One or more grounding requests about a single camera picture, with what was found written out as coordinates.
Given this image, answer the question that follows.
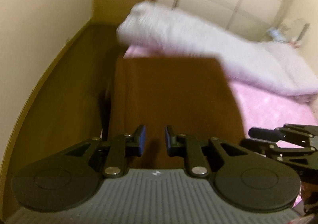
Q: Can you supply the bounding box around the brown knitted garment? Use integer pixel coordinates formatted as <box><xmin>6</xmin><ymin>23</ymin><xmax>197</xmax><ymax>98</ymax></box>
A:
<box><xmin>108</xmin><ymin>57</ymin><xmax>245</xmax><ymax>169</ymax></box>

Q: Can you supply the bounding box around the pink floral blanket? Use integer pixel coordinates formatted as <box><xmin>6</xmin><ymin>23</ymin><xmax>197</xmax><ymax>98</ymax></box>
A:
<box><xmin>124</xmin><ymin>45</ymin><xmax>318</xmax><ymax>209</ymax></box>

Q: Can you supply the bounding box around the lilac rolled quilt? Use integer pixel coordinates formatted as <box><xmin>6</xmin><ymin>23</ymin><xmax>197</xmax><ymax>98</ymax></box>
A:
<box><xmin>117</xmin><ymin>1</ymin><xmax>317</xmax><ymax>101</ymax></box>

